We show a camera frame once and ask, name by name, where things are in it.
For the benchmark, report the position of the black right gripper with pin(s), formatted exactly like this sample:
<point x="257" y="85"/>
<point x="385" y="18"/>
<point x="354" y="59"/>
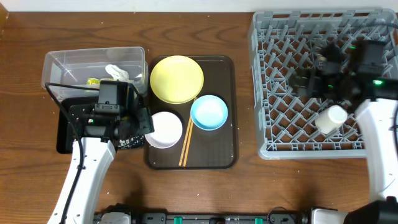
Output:
<point x="310" y="89"/>

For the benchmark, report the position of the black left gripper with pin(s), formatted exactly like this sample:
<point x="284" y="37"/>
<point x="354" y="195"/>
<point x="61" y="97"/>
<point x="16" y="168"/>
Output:
<point x="147" y="123"/>

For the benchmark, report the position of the rice food waste pile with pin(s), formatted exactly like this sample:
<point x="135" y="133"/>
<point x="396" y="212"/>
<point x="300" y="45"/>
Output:
<point x="131" y="143"/>

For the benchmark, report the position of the pink white bowl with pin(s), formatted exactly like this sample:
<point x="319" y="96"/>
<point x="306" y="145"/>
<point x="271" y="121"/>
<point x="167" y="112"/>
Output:
<point x="167" y="130"/>

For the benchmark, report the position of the white green cup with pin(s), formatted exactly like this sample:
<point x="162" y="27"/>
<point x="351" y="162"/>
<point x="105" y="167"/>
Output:
<point x="331" y="119"/>

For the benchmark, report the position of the white tissue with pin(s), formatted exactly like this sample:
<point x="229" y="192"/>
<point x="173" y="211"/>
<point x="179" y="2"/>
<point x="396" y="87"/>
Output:
<point x="117" y="73"/>

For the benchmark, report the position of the light blue bowl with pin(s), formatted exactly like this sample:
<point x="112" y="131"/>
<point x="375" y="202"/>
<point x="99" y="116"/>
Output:
<point x="209" y="112"/>

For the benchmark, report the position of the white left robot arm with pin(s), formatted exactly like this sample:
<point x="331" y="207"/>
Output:
<point x="94" y="139"/>

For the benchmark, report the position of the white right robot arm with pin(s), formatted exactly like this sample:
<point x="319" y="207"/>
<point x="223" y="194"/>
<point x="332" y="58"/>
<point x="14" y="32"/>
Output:
<point x="373" y="101"/>

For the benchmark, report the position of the grey dishwasher rack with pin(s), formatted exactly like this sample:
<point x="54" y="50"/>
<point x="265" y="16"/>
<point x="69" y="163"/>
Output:
<point x="280" y="42"/>

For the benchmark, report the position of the black waste bin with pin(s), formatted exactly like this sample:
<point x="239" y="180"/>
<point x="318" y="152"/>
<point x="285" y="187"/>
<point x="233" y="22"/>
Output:
<point x="64" y="142"/>

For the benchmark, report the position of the clear plastic waste bin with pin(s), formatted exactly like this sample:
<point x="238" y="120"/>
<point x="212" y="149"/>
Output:
<point x="72" y="68"/>

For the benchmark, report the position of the wooden chopstick right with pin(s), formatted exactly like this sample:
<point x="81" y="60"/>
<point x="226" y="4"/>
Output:
<point x="187" y="141"/>

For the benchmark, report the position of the wooden chopstick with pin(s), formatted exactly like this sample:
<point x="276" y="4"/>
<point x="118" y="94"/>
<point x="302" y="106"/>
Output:
<point x="187" y="141"/>
<point x="181" y="156"/>

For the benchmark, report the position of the wooden chopstick left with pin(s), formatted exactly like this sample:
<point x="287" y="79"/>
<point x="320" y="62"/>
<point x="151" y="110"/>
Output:
<point x="181" y="156"/>

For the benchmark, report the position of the yellow plate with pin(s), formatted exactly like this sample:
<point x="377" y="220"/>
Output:
<point x="176" y="79"/>

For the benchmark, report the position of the yellow green wrapper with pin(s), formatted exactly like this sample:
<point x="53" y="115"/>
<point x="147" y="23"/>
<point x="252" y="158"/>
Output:
<point x="93" y="81"/>

